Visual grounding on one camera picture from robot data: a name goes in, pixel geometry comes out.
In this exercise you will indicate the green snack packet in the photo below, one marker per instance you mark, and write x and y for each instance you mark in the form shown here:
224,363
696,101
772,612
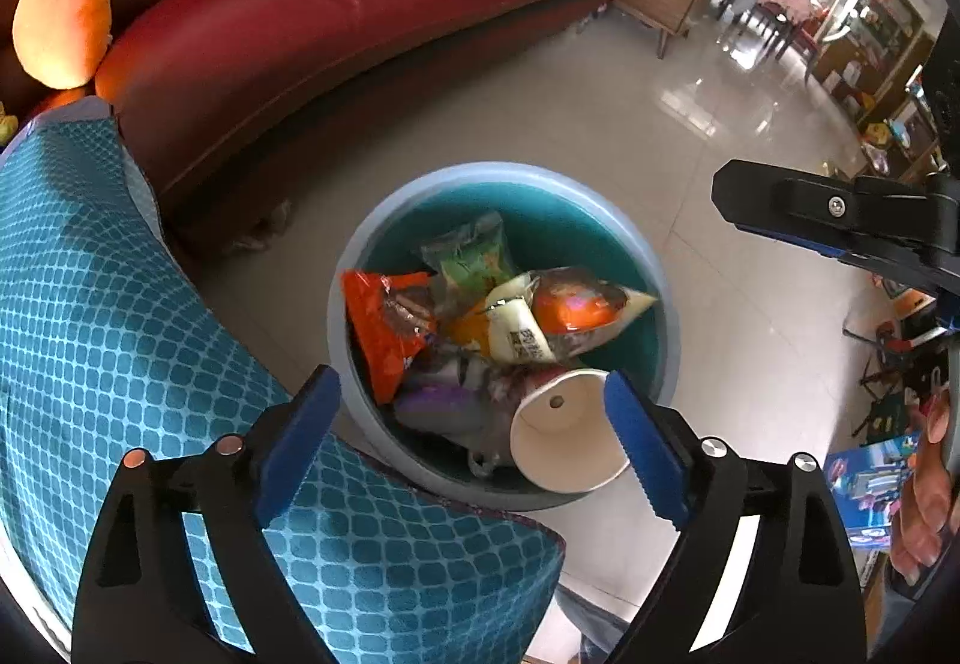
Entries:
469,251

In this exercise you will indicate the pink paper cup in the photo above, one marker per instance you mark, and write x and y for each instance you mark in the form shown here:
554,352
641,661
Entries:
562,439

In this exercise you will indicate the blue round trash bin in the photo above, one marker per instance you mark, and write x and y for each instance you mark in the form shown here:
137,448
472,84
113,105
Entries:
570,214

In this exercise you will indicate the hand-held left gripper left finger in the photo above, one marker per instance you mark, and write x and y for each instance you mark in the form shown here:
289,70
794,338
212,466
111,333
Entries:
296,454

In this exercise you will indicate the blue toy box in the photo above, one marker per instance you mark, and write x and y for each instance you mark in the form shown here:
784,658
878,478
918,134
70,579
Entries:
862,484

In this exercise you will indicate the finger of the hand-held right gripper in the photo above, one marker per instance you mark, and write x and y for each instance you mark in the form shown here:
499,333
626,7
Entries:
787,203
885,255

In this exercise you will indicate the clear packet orange contents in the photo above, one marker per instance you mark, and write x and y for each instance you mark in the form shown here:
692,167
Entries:
577,304

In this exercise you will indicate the teal patterned quilted tablecloth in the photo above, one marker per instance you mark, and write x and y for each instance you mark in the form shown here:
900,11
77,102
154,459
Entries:
112,334

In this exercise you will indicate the person's right hand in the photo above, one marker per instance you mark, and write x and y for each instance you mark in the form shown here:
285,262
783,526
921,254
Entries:
926,499

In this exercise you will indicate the dark red leather sofa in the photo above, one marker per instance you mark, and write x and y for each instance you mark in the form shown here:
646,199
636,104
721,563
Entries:
300,19

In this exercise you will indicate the person's grey trousers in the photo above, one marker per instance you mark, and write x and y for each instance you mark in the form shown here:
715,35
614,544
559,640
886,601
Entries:
592,626

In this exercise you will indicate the red orange snack packet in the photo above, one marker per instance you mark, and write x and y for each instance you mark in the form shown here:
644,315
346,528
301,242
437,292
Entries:
371,326

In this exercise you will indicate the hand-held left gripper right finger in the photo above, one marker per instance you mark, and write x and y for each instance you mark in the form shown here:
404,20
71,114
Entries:
645,454

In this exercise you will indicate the purple grey plastic bag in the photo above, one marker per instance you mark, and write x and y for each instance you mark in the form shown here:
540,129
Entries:
435,405

